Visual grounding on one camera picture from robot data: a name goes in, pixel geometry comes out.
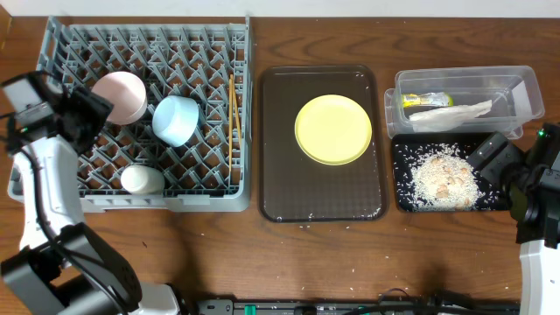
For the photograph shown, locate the white small bowl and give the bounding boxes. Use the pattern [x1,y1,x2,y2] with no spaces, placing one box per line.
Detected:
[92,71,147,125]

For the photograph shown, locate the white cup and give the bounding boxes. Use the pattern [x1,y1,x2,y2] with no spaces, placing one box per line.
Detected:
[121,164,165,194]

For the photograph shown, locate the light blue bowl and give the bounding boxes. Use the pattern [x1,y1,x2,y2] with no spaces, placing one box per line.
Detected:
[151,95,200,147]

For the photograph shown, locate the yellow round plate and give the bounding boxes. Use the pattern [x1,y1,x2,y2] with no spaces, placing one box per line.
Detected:
[294,94,373,166]

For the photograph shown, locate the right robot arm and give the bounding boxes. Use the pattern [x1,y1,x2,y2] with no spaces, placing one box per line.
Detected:
[467,123,559,314]

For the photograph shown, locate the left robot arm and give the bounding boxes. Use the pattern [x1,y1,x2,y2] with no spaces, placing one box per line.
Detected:
[1,71,188,314]

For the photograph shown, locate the clear plastic waste bin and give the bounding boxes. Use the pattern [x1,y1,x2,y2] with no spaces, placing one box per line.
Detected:
[384,66,545,139]

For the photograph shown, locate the black food waste tray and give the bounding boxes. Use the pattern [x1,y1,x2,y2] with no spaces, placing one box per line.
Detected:
[391,133,508,213]

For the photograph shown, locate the grey dishwasher rack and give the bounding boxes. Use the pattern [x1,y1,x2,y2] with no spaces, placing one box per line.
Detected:
[37,18,253,213]

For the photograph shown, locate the pile of rice and nuts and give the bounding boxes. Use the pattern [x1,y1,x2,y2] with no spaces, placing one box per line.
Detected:
[411,143,485,212]

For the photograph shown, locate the crumpled white paper napkin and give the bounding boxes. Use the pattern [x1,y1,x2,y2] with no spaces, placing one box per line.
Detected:
[409,101,493,133]

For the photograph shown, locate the yellow snack wrapper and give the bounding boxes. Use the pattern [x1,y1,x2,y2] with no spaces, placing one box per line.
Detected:
[402,92,453,108]

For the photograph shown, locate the dark brown serving tray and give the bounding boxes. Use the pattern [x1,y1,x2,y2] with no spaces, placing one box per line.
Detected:
[258,65,388,223]

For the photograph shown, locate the black rail at table edge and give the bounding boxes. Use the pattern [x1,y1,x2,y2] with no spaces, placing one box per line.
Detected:
[194,288,521,315]

